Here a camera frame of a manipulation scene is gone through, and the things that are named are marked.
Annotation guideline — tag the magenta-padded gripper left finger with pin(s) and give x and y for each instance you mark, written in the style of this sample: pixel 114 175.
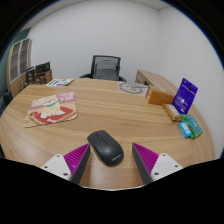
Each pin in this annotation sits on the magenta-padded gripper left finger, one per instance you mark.
pixel 76 159

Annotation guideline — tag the cartoon print mouse pad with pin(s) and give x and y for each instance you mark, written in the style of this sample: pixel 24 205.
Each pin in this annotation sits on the cartoon print mouse pad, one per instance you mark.
pixel 50 110

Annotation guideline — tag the brown cardboard box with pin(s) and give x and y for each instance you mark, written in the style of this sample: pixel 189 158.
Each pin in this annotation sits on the brown cardboard box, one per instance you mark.
pixel 44 78

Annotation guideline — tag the purple card package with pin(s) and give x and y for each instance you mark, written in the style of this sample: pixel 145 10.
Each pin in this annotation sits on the purple card package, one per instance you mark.
pixel 185 96

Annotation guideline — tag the black computer mouse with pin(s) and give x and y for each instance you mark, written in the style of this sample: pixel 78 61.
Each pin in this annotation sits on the black computer mouse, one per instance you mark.
pixel 105 147

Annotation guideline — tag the small yellow-brown box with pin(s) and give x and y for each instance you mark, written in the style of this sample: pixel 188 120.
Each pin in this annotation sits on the small yellow-brown box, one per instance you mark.
pixel 172 112

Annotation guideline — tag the white sticker sheet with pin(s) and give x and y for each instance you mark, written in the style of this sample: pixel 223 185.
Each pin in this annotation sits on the white sticker sheet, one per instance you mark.
pixel 60 82

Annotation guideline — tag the green flat box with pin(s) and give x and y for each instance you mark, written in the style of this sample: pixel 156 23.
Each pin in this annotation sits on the green flat box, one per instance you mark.
pixel 194 126

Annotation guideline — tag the black electronic device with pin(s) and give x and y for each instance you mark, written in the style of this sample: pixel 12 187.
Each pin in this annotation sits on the black electronic device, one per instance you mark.
pixel 42 67

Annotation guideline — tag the grey circle print sheet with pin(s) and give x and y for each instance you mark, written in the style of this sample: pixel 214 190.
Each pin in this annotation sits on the grey circle print sheet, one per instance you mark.
pixel 132 89

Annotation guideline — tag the grey backpack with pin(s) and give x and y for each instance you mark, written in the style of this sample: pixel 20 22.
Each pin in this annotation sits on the grey backpack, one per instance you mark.
pixel 105 70

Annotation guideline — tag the orange-brown box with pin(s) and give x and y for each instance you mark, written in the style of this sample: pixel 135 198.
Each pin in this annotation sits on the orange-brown box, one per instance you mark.
pixel 160 96

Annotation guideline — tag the small blue box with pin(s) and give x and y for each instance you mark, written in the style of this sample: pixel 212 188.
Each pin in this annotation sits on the small blue box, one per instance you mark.
pixel 184 130

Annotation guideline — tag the wooden shelf cabinet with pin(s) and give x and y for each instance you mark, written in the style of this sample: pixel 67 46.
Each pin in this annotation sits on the wooden shelf cabinet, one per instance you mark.
pixel 16 63

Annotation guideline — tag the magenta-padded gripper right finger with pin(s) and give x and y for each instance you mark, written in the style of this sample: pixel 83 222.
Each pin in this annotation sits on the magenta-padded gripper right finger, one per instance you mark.
pixel 148 159

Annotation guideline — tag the black mesh office chair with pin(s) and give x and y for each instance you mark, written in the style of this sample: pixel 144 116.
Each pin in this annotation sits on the black mesh office chair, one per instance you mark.
pixel 96 59

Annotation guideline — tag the black sofa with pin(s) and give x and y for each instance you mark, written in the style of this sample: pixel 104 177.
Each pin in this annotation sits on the black sofa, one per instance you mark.
pixel 5 100

